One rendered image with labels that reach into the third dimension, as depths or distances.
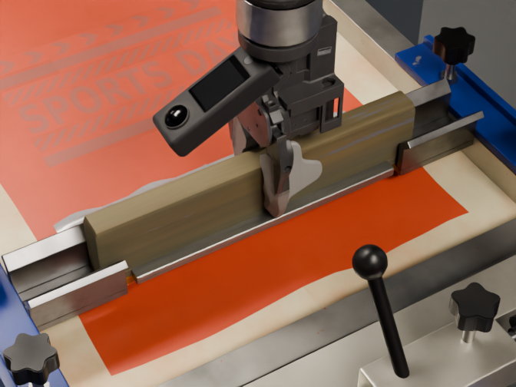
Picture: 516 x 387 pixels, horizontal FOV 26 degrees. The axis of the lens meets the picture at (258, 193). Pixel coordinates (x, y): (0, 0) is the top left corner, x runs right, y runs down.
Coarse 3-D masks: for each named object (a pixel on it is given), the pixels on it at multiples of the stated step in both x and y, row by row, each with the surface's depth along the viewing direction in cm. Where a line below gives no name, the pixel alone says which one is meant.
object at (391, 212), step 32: (96, 0) 143; (128, 0) 143; (160, 0) 143; (224, 0) 143; (352, 96) 130; (224, 128) 126; (352, 192) 119; (384, 192) 119; (416, 192) 119; (288, 224) 116; (320, 224) 116; (352, 224) 116; (384, 224) 116; (416, 224) 116; (288, 256) 113; (320, 256) 113
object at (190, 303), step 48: (0, 0) 143; (48, 0) 143; (0, 48) 136; (0, 96) 130; (0, 144) 124; (144, 144) 124; (48, 192) 119; (96, 192) 119; (240, 240) 114; (144, 288) 110; (192, 288) 110; (240, 288) 110; (288, 288) 110; (96, 336) 106; (144, 336) 106; (192, 336) 106
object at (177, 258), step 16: (352, 176) 115; (368, 176) 115; (384, 176) 116; (320, 192) 113; (336, 192) 113; (288, 208) 112; (304, 208) 112; (240, 224) 110; (256, 224) 110; (272, 224) 111; (208, 240) 109; (224, 240) 109; (160, 256) 107; (176, 256) 107; (192, 256) 108; (144, 272) 106; (160, 272) 107
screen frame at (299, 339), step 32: (352, 0) 137; (352, 32) 135; (384, 32) 133; (384, 64) 132; (480, 160) 121; (512, 192) 118; (512, 224) 111; (448, 256) 108; (480, 256) 108; (416, 288) 105; (320, 320) 103; (352, 320) 103; (256, 352) 100; (288, 352) 100; (192, 384) 98; (224, 384) 98
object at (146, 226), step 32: (352, 128) 111; (384, 128) 113; (224, 160) 107; (256, 160) 107; (320, 160) 111; (352, 160) 114; (384, 160) 116; (160, 192) 104; (192, 192) 104; (224, 192) 106; (256, 192) 109; (96, 224) 101; (128, 224) 102; (160, 224) 104; (192, 224) 107; (224, 224) 109; (96, 256) 104; (128, 256) 105
